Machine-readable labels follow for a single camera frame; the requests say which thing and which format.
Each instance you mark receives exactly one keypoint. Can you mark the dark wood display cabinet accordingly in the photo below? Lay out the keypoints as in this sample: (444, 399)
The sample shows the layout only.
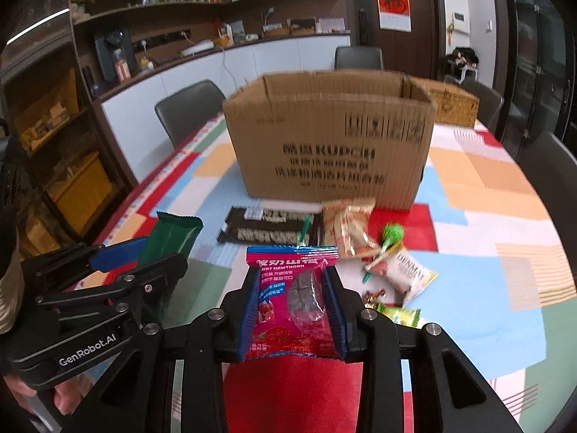
(54, 144)

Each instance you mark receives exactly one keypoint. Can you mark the black power strip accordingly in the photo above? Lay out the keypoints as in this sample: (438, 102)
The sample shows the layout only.
(162, 38)

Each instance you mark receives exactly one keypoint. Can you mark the green lollipop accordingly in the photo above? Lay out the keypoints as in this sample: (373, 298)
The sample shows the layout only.
(393, 233)

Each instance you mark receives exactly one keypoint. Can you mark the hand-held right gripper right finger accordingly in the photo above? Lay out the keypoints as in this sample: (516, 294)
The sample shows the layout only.
(336, 320)

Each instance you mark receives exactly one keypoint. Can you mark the yellow-green snack packet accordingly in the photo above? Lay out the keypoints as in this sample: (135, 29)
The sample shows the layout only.
(403, 315)

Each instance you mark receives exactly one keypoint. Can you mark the black countertop appliance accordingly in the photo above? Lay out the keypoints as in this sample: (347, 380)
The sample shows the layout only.
(110, 54)

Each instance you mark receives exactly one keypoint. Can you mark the red and white wall calendar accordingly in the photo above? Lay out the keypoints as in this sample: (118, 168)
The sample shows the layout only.
(393, 4)

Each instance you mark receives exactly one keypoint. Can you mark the black framed glass door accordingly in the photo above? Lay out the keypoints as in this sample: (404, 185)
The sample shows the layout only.
(541, 54)

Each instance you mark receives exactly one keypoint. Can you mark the white wall intercom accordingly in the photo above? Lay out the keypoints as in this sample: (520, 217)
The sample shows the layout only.
(459, 21)

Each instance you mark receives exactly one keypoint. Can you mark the woven tray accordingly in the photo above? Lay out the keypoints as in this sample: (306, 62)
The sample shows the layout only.
(303, 27)

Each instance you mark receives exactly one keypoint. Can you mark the white snack packet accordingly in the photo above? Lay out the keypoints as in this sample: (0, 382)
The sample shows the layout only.
(405, 273)

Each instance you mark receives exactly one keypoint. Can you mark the beige snack packet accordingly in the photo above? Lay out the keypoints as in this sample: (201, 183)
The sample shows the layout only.
(347, 228)

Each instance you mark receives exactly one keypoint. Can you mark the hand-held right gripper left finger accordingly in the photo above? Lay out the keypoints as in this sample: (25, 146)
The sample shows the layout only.
(250, 320)

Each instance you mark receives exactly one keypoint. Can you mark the small colourful wrapped candy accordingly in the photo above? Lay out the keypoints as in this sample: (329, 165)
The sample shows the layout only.
(375, 295)

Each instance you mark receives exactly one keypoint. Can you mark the white base cabinets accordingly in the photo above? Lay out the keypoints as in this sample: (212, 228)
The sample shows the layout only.
(279, 58)

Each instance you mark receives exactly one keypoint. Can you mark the white shoe rack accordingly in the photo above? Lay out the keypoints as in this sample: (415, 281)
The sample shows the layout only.
(464, 74)

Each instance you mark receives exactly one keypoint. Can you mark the pink snack packet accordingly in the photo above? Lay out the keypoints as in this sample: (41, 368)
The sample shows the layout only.
(288, 279)

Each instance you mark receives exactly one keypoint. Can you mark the dark brown door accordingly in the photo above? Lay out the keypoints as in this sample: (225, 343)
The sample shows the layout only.
(423, 18)

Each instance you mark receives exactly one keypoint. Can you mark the white gooseneck lamp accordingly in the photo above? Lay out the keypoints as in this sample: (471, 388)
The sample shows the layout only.
(269, 20)

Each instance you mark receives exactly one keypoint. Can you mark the dark brown snack bar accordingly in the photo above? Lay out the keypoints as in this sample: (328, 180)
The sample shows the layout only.
(270, 215)
(261, 236)

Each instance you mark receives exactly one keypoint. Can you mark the teal candy stick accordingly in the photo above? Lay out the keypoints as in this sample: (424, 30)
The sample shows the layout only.
(306, 231)

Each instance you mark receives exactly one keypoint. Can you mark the small orange box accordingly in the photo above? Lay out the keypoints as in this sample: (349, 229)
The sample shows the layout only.
(122, 70)

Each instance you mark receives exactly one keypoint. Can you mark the grey dining chair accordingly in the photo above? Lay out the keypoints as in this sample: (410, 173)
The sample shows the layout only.
(358, 58)
(189, 108)
(482, 99)
(550, 162)

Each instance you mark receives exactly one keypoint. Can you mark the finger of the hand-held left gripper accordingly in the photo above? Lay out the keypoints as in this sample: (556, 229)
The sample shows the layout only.
(119, 255)
(167, 268)

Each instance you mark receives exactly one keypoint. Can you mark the dark bag pile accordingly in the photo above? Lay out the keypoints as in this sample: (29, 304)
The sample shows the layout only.
(463, 56)

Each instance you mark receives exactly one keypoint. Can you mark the brown wicker box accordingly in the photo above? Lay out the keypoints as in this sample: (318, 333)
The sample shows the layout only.
(450, 99)

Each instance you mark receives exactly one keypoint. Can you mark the white round flat appliance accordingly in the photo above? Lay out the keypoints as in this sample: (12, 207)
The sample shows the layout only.
(197, 48)

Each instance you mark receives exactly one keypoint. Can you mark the person's left hand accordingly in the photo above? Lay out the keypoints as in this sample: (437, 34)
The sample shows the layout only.
(65, 399)

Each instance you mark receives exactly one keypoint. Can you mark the green snack packet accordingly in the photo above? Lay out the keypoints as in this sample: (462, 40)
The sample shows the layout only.
(173, 234)

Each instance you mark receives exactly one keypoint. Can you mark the brown cardboard box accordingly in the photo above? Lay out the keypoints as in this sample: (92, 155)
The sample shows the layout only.
(315, 144)

